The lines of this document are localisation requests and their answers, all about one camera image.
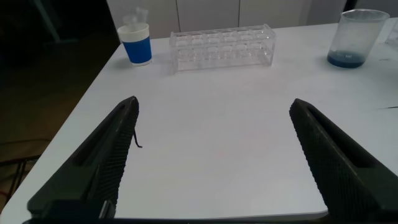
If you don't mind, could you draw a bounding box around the blue and white cup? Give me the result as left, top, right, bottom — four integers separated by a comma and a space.
116, 22, 154, 67

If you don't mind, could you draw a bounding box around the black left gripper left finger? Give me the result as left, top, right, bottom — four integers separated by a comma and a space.
26, 95, 140, 220

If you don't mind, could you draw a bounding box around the clear acrylic test tube rack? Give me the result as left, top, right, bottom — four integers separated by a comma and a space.
169, 24, 277, 75

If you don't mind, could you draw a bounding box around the clear plastic beaker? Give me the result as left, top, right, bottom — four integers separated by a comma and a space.
326, 9, 391, 69

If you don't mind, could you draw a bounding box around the grey metal chair leg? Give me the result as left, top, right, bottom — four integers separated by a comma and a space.
0, 154, 43, 203

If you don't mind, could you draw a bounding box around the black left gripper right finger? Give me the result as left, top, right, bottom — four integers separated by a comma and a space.
289, 98, 398, 224

